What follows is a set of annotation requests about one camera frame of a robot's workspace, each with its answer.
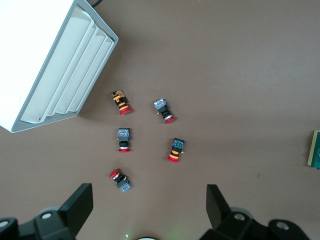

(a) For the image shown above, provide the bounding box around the white stepped storage bin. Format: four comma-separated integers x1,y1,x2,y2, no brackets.
0,0,120,135

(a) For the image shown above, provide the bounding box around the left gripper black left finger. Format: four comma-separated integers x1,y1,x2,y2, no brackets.
0,183,94,240

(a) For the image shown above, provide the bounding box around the green load switch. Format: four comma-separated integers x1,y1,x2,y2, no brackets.
306,129,320,171

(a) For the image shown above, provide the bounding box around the red button amber contact block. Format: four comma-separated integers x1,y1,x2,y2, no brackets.
109,89,133,116

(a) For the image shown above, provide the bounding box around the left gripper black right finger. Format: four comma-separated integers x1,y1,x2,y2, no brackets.
199,184,310,240

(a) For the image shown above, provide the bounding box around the red button blue contact block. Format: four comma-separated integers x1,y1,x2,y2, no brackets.
108,168,133,194
153,98,178,125
116,127,132,153

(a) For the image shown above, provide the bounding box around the red button green contact block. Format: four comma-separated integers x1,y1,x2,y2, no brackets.
166,137,188,163

